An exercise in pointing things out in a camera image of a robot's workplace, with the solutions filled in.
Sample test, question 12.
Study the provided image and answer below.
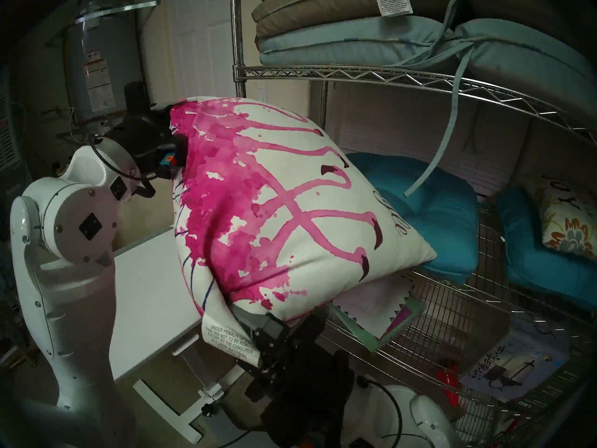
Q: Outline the white folding table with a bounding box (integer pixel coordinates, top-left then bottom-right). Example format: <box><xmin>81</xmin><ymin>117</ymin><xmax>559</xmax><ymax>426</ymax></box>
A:
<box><xmin>110</xmin><ymin>227</ymin><xmax>248</xmax><ymax>445</ymax></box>

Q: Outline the teal tufted seat cushion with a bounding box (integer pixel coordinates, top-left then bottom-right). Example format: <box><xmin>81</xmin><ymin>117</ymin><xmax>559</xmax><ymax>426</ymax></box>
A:
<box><xmin>494</xmin><ymin>186</ymin><xmax>597</xmax><ymax>310</ymax></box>
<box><xmin>345</xmin><ymin>152</ymin><xmax>480</xmax><ymax>284</ymax></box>

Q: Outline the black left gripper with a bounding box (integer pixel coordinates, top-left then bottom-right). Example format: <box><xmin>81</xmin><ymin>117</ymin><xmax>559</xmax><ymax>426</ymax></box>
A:
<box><xmin>104</xmin><ymin>112</ymin><xmax>181</xmax><ymax>182</ymax></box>

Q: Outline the red plastic item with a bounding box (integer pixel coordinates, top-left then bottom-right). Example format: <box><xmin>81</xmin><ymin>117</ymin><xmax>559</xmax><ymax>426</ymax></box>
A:
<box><xmin>436</xmin><ymin>365</ymin><xmax>462</xmax><ymax>408</ymax></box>

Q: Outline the green paper folder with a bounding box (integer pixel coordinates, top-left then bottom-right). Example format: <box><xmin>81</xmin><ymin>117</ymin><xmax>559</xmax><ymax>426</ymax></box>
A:
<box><xmin>326</xmin><ymin>298</ymin><xmax>425</xmax><ymax>354</ymax></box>

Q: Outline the printed box with Chinese characters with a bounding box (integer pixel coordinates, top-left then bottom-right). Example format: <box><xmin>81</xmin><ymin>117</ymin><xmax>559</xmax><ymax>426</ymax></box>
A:
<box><xmin>459</xmin><ymin>330</ymin><xmax>574</xmax><ymax>403</ymax></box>

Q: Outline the pink flamingo throw cushion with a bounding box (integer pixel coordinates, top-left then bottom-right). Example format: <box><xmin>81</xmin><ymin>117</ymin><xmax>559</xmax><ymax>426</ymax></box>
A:
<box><xmin>169</xmin><ymin>96</ymin><xmax>438</xmax><ymax>364</ymax></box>

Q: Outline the tan seat cushion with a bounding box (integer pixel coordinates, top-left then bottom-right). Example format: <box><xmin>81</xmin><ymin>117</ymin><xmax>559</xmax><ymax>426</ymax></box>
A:
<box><xmin>466</xmin><ymin>0</ymin><xmax>597</xmax><ymax>51</ymax></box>
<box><xmin>252</xmin><ymin>0</ymin><xmax>460</xmax><ymax>39</ymax></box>

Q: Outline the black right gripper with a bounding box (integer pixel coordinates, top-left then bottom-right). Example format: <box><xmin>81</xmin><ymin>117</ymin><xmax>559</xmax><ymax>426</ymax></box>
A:
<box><xmin>231</xmin><ymin>306</ymin><xmax>358</xmax><ymax>448</ymax></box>

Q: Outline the purple paper sheet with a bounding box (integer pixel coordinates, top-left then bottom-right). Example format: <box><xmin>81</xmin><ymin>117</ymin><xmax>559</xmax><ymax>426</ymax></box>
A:
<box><xmin>382</xmin><ymin>307</ymin><xmax>416</xmax><ymax>338</ymax></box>

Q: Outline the grey water heater tank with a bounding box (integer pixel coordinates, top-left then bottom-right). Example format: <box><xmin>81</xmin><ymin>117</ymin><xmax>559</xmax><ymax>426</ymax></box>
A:
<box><xmin>63</xmin><ymin>0</ymin><xmax>161</xmax><ymax>126</ymax></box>

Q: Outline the light blue cushion with ties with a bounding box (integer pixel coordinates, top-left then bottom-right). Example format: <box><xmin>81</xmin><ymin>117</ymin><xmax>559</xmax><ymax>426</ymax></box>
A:
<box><xmin>403</xmin><ymin>0</ymin><xmax>597</xmax><ymax>198</ymax></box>

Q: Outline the floral print throw pillow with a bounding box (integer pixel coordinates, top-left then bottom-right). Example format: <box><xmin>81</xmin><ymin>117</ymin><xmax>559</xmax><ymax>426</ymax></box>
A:
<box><xmin>525</xmin><ymin>174</ymin><xmax>597</xmax><ymax>261</ymax></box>

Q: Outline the chrome wire shelf rack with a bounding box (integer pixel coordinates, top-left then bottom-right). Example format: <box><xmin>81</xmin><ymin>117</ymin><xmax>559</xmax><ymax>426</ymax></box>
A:
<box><xmin>231</xmin><ymin>0</ymin><xmax>597</xmax><ymax>448</ymax></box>

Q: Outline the light blue seat cushion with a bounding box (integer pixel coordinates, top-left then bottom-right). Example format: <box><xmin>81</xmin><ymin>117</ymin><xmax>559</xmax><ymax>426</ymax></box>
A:
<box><xmin>257</xmin><ymin>17</ymin><xmax>455</xmax><ymax>67</ymax></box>

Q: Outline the white paper with zigzag edge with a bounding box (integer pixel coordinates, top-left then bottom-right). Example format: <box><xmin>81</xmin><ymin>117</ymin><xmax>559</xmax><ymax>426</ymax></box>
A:
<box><xmin>332</xmin><ymin>272</ymin><xmax>416</xmax><ymax>338</ymax></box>

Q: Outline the grey furnace cabinet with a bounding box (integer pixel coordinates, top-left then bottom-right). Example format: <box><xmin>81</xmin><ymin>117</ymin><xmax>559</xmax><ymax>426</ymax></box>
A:
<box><xmin>0</xmin><ymin>92</ymin><xmax>24</xmax><ymax>172</ymax></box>

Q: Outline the white panel door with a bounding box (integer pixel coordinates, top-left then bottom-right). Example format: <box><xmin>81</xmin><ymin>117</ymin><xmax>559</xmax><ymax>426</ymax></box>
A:
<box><xmin>166</xmin><ymin>0</ymin><xmax>236</xmax><ymax>100</ymax></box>

